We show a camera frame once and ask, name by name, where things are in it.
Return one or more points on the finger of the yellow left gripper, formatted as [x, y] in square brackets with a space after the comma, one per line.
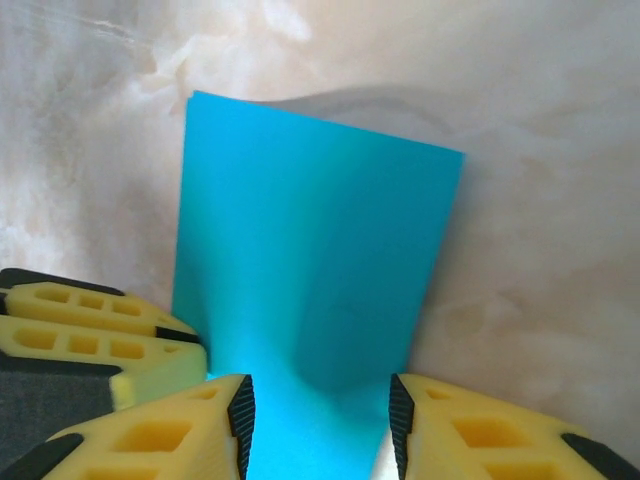
[75, 315]
[160, 370]

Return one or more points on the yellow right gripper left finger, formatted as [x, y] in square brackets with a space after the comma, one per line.
[150, 440]

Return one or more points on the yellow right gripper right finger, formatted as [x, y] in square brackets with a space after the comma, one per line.
[490, 440]

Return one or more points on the blue square paper sheet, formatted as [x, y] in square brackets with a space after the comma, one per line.
[300, 225]

